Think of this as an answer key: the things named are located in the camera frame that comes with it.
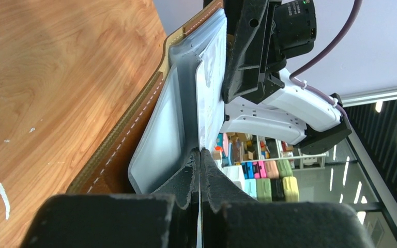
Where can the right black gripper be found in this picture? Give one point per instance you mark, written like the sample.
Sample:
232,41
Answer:
256,52

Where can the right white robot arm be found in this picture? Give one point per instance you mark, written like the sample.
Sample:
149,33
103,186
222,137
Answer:
296,113

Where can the shelf with colourful boxes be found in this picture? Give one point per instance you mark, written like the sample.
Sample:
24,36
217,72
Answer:
263,167

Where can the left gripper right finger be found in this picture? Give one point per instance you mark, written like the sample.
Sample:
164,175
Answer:
232,218

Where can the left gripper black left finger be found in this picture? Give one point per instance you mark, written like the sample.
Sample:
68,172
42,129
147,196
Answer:
166,217

